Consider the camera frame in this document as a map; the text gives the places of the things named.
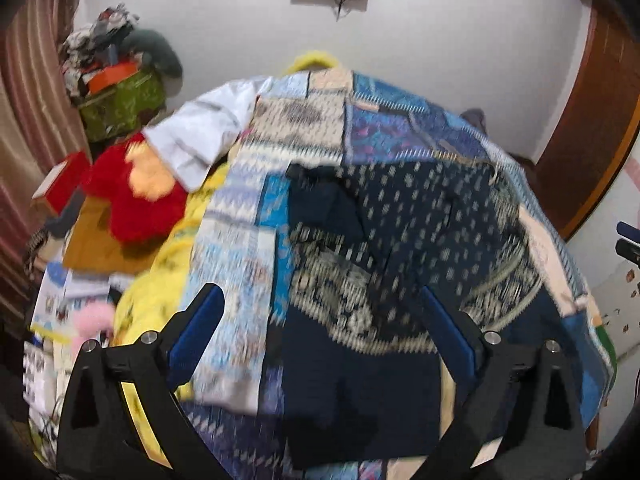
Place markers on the dark grey cloth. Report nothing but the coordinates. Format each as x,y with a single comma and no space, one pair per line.
474,119

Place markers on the yellow fluffy item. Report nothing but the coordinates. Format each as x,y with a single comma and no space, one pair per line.
310,59

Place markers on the blue patchwork quilt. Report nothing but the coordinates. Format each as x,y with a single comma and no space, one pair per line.
390,125

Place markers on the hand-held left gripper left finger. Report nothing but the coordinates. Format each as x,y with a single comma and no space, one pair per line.
197,335

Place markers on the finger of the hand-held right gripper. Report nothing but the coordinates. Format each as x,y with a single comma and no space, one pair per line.
630,231
629,252

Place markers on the navy patterned hooded jacket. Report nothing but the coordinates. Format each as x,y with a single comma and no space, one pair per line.
410,210

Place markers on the red plush toy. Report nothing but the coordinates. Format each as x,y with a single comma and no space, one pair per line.
135,210

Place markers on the green patterned box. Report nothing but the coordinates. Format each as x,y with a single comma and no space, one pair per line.
125,110

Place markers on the orange box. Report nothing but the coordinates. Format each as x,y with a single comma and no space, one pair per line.
112,76

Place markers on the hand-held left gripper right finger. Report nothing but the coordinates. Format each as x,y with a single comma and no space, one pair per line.
447,330

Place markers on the red box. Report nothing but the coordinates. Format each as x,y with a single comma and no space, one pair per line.
62,185

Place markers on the pile of mixed clothes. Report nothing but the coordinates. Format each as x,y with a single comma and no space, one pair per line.
90,45

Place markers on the white shirt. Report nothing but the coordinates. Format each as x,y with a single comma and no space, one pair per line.
200,135

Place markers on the pink plush toy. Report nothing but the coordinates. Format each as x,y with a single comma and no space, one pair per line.
92,322

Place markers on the dark grey box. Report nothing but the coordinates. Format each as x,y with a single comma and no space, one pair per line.
67,217

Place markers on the black white striped cloth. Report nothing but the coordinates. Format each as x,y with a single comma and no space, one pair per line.
36,252

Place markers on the brown wooden board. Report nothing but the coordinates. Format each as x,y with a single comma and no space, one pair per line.
95,250

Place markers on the yellow bed sheet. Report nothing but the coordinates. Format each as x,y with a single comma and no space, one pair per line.
160,280

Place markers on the striped brown curtain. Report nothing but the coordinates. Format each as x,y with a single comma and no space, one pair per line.
30,85

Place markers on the stack of magazines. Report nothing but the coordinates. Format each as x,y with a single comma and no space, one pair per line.
60,295

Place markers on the grey plush toy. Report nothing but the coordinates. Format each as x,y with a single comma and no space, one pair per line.
157,50

